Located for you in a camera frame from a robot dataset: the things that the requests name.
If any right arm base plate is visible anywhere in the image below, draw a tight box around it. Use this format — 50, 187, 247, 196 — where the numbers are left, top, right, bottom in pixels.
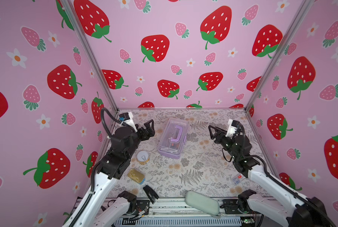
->
220, 199, 260, 215

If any small black clip device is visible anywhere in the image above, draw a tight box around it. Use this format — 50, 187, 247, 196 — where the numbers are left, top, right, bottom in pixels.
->
143, 185, 159, 204

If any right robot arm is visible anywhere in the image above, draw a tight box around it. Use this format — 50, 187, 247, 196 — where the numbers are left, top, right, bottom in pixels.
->
208, 122, 335, 227

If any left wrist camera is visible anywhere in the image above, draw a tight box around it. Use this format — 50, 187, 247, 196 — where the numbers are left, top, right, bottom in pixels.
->
119, 112, 136, 129

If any rectangular gold fish tin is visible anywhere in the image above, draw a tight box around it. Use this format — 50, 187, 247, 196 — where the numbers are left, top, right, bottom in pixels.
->
128, 169, 145, 184

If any aluminium front rail frame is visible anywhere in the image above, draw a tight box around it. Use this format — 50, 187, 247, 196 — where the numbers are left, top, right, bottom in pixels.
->
69, 197, 309, 227

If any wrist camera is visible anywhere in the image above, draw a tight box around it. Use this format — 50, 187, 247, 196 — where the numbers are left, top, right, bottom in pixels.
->
119, 112, 136, 129
226, 119, 241, 138

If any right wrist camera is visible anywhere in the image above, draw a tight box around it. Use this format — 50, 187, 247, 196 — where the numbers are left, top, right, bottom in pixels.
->
226, 119, 241, 138

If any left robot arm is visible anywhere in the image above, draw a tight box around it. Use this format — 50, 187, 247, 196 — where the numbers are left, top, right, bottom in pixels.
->
64, 118, 155, 227

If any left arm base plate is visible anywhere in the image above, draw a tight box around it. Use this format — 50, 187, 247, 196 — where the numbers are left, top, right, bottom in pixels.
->
127, 200, 151, 216

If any small clear screw bag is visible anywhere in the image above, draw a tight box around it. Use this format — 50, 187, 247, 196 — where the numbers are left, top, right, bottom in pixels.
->
231, 173, 244, 185

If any purple plastic tool box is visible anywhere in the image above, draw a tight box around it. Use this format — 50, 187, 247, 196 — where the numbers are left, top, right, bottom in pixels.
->
158, 118, 189, 159

